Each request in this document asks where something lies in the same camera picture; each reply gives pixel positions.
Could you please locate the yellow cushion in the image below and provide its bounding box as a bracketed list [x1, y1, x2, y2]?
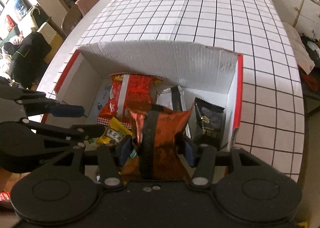
[37, 21, 63, 63]

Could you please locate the beige clothing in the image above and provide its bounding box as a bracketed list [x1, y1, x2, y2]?
[282, 21, 316, 73]

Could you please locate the dark wooden chair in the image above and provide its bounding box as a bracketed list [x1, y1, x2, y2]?
[61, 0, 113, 35]

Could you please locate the black bag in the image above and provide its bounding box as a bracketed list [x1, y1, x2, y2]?
[300, 34, 320, 58]

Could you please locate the dark red snack packet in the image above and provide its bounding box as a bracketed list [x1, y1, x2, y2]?
[120, 104, 194, 183]

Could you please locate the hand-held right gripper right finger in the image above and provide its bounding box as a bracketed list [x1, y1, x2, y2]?
[184, 136, 275, 189]

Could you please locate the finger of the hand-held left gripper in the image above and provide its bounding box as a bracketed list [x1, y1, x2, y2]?
[0, 85, 85, 118]
[21, 118, 105, 159]

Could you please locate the blue wall picture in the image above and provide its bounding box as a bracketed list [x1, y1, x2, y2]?
[14, 0, 33, 22]

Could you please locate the black jacket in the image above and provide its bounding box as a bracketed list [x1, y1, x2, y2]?
[4, 33, 52, 88]

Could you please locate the silver black-striped snack packet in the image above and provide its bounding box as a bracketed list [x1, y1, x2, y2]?
[155, 85, 187, 112]

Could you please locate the black snack packet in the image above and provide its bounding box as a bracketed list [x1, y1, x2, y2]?
[192, 96, 225, 151]

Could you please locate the red white snack packet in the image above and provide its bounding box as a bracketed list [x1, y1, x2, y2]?
[96, 73, 163, 128]

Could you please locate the pink cloth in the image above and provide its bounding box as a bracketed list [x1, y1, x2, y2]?
[75, 0, 102, 15]

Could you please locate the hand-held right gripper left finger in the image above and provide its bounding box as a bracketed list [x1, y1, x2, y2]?
[42, 136, 133, 189]

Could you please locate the small yellow snack packet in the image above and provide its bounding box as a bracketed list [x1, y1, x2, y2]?
[96, 117, 133, 146]

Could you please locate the white checkered tablecloth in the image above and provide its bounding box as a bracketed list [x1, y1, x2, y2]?
[54, 0, 304, 183]

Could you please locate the blue snack packet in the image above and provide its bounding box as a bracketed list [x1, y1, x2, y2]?
[89, 85, 113, 124]

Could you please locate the white red cardboard box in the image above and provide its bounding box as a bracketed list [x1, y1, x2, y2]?
[41, 40, 244, 153]

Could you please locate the white drawer cabinet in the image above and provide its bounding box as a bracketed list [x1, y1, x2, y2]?
[260, 0, 320, 35]

